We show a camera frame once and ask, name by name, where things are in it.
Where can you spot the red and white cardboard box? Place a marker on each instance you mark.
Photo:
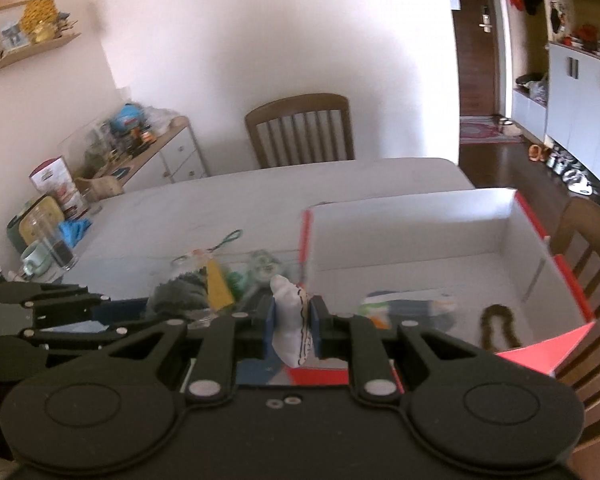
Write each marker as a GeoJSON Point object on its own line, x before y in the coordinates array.
{"type": "Point", "coordinates": [430, 230]}

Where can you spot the white sock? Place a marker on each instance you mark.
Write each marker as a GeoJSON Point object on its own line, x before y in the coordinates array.
{"type": "Point", "coordinates": [287, 325]}

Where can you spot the yellow triangular tag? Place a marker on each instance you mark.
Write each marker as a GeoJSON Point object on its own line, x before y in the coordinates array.
{"type": "Point", "coordinates": [219, 287]}

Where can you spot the clear drinking glass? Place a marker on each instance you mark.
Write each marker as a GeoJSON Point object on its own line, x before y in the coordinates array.
{"type": "Point", "coordinates": [57, 247]}

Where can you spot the blue cloth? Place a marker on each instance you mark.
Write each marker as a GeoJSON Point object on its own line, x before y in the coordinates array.
{"type": "Point", "coordinates": [75, 230]}

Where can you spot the wooden slat-back chair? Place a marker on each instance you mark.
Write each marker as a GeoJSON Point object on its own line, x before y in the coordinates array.
{"type": "Point", "coordinates": [587, 220]}
{"type": "Point", "coordinates": [300, 105]}

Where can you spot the small clear glass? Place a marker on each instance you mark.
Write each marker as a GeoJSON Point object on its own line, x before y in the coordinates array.
{"type": "Point", "coordinates": [91, 201]}

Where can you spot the wooden holder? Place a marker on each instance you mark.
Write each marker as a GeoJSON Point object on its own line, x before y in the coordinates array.
{"type": "Point", "coordinates": [102, 187]}

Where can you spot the red and white carton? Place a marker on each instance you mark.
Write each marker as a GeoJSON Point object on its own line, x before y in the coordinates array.
{"type": "Point", "coordinates": [52, 180]}

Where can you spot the patterned red rug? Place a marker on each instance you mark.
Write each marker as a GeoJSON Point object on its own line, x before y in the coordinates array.
{"type": "Point", "coordinates": [485, 131]}

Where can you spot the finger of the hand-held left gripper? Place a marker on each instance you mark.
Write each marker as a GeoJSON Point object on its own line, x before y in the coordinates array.
{"type": "Point", "coordinates": [80, 332]}
{"type": "Point", "coordinates": [55, 291]}

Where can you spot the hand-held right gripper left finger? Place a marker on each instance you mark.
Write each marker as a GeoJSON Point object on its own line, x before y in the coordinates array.
{"type": "Point", "coordinates": [269, 332]}

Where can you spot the grey low cabinet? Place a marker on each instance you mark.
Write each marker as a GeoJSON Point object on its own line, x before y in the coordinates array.
{"type": "Point", "coordinates": [527, 110]}

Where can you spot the grey tall cabinet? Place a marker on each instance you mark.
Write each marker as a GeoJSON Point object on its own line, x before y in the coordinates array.
{"type": "Point", "coordinates": [580, 110]}

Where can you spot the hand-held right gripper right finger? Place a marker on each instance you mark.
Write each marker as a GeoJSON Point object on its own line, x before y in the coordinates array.
{"type": "Point", "coordinates": [321, 332]}

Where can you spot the brown wooden door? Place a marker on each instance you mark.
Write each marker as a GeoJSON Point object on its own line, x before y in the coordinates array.
{"type": "Point", "coordinates": [472, 70]}

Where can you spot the pale green mug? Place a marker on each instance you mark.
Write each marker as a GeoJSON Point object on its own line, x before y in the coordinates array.
{"type": "Point", "coordinates": [34, 262]}

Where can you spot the grey plush toy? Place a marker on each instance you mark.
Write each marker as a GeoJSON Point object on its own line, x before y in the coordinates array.
{"type": "Point", "coordinates": [180, 292]}

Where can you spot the clear plastic bag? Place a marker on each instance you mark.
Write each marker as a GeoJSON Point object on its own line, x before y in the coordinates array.
{"type": "Point", "coordinates": [157, 117]}

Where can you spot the blue globe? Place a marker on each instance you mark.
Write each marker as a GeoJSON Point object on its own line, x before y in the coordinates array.
{"type": "Point", "coordinates": [126, 117]}

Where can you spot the wooden wall shelf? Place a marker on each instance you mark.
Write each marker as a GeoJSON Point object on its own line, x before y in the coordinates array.
{"type": "Point", "coordinates": [35, 52]}

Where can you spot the white wooden sideboard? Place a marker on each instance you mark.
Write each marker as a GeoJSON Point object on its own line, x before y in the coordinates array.
{"type": "Point", "coordinates": [180, 160]}

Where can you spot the small framed photo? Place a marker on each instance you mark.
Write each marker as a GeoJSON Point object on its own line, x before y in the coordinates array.
{"type": "Point", "coordinates": [12, 35]}

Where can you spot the golden ornament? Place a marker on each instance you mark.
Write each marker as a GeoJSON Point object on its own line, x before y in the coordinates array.
{"type": "Point", "coordinates": [39, 17]}

